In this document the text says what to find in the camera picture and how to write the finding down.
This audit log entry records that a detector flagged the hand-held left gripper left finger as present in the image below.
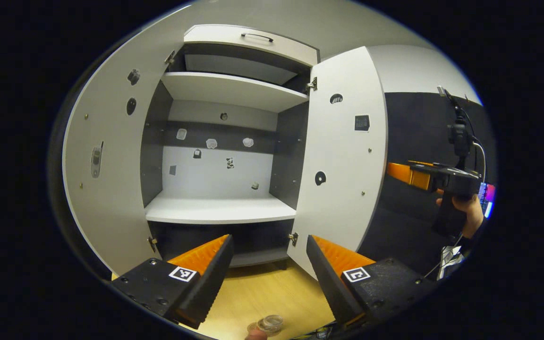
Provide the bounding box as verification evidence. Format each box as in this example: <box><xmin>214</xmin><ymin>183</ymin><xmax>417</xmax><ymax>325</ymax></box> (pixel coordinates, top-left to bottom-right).
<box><xmin>111</xmin><ymin>234</ymin><xmax>235</xmax><ymax>330</ymax></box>

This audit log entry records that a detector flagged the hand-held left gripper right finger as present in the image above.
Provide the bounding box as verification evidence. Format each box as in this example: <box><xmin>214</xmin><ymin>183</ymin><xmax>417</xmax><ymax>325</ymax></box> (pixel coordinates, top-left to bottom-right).
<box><xmin>306</xmin><ymin>235</ymin><xmax>438</xmax><ymax>330</ymax></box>

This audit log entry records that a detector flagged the round brown coaster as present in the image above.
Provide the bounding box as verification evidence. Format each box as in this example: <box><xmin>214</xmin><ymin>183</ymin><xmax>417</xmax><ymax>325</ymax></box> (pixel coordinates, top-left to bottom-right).
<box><xmin>246</xmin><ymin>321</ymin><xmax>282</xmax><ymax>338</ymax></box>

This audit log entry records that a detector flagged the headphone sticker grey cabinet door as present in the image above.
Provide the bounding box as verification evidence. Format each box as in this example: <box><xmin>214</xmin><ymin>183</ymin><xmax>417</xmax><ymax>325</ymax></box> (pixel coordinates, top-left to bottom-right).
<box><xmin>286</xmin><ymin>46</ymin><xmax>389</xmax><ymax>279</ymax></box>

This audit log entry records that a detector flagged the clear glass bottle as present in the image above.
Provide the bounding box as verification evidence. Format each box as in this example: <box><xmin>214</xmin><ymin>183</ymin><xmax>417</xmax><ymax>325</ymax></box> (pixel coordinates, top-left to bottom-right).
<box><xmin>255</xmin><ymin>314</ymin><xmax>285</xmax><ymax>337</ymax></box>

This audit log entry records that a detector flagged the grey cabinet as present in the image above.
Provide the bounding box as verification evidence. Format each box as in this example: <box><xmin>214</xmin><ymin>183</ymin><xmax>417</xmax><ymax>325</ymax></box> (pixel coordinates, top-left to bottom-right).
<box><xmin>140</xmin><ymin>25</ymin><xmax>321</xmax><ymax>271</ymax></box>

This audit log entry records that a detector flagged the camera sticker grey cabinet door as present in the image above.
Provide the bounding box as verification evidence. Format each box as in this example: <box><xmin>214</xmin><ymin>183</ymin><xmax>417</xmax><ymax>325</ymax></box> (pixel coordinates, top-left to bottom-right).
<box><xmin>62</xmin><ymin>40</ymin><xmax>185</xmax><ymax>277</ymax></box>

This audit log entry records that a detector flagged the grey cabinet shelf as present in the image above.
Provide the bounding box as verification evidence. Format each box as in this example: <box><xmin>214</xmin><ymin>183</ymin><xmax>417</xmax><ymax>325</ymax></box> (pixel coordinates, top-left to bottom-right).
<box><xmin>145</xmin><ymin>195</ymin><xmax>297</xmax><ymax>225</ymax></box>
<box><xmin>161</xmin><ymin>72</ymin><xmax>310</xmax><ymax>113</ymax></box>

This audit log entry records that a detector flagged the computer monitor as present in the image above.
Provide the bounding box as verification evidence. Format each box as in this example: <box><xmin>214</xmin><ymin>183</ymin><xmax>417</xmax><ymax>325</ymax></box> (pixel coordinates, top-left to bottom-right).
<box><xmin>477</xmin><ymin>182</ymin><xmax>496</xmax><ymax>219</ymax></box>

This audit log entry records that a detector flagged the white device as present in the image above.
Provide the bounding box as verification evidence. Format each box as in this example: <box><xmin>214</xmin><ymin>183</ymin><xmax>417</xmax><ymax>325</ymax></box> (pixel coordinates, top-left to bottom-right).
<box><xmin>437</xmin><ymin>246</ymin><xmax>465</xmax><ymax>280</ymax></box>

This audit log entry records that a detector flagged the white cable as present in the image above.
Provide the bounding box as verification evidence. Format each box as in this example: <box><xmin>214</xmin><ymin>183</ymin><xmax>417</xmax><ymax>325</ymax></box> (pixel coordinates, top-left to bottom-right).
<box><xmin>471</xmin><ymin>142</ymin><xmax>487</xmax><ymax>185</ymax></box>

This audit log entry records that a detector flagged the black mounted camera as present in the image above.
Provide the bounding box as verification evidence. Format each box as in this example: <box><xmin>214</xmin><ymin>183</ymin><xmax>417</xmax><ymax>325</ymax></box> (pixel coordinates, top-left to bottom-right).
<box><xmin>444</xmin><ymin>89</ymin><xmax>473</xmax><ymax>170</ymax></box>

